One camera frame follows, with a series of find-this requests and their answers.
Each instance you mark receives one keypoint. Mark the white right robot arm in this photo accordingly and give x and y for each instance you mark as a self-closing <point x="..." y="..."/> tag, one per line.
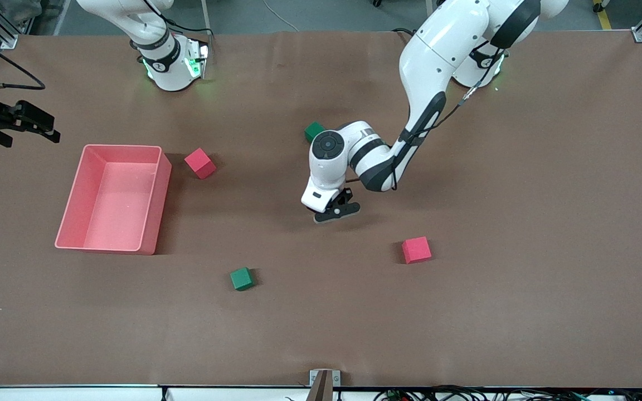
<point x="165" y="69"/>

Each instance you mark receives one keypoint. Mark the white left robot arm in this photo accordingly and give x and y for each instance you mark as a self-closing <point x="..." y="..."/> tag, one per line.
<point x="438" y="50"/>

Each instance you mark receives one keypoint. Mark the pink plastic bin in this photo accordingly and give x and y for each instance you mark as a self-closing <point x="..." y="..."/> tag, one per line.
<point x="115" y="211"/>

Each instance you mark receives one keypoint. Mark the red cube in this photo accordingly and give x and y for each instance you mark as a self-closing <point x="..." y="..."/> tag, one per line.
<point x="416" y="250"/>
<point x="200" y="163"/>

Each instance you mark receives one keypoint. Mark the green cube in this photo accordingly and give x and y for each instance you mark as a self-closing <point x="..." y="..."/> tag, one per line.
<point x="312" y="131"/>
<point x="242" y="279"/>

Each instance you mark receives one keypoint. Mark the white table edge rail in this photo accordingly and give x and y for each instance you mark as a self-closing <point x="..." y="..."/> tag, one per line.
<point x="64" y="393"/>

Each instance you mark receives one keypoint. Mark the silver camera mount bracket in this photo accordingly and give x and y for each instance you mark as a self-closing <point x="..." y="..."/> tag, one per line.
<point x="325" y="379"/>

